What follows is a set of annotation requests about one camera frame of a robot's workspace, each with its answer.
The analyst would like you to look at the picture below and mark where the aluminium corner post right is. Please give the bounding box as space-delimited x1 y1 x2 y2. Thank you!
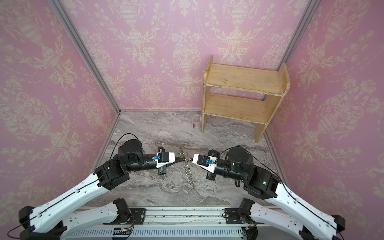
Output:
262 0 322 101

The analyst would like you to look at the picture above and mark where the aluminium corner post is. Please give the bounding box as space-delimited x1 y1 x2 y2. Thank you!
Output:
48 0 121 115
262 0 322 101

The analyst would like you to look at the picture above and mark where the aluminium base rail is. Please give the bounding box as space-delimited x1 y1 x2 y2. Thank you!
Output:
64 206 304 240

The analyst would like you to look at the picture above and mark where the wooden two-tier shelf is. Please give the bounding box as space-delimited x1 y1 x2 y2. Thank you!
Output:
200 54 291 144

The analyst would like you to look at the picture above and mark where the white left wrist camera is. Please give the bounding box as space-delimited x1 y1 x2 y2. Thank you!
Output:
153 152 176 168

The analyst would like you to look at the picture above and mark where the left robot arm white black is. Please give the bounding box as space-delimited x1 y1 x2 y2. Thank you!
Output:
18 139 185 240

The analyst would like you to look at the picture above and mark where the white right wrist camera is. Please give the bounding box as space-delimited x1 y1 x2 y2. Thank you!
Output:
192 154 209 171

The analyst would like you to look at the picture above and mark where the aluminium corner post left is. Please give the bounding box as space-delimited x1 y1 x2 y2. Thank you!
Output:
48 0 121 115

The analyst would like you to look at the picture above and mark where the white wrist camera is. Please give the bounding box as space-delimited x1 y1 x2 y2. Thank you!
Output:
192 154 209 171
153 152 176 168

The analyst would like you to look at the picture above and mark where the clear plastic cup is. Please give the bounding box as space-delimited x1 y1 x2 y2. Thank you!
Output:
191 114 202 129

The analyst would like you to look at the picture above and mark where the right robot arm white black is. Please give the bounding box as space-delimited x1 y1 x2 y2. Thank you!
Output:
193 146 346 240

